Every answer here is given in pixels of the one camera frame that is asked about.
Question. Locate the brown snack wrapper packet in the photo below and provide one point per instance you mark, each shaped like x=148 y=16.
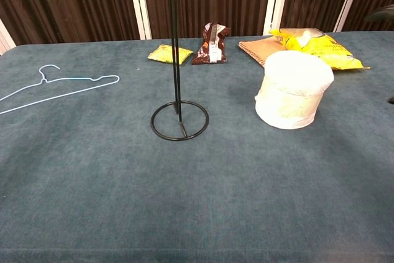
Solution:
x=209 y=50

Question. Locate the white partition frame post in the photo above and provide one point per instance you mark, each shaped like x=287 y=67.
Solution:
x=349 y=1
x=5 y=39
x=275 y=1
x=139 y=4

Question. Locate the white toilet paper roll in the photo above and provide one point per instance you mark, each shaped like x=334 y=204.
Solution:
x=292 y=90

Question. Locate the black metal stand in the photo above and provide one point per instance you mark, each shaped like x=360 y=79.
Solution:
x=173 y=4

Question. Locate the teal table cloth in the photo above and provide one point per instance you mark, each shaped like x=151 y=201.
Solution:
x=197 y=198

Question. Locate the large yellow snack bag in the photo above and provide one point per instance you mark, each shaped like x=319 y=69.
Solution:
x=332 y=53

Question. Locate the brown spiral notebook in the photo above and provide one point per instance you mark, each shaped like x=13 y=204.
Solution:
x=261 y=49

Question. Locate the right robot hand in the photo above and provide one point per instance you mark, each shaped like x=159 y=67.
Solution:
x=391 y=100

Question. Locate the small yellow-green snack packet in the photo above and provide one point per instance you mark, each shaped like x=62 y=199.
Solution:
x=163 y=55

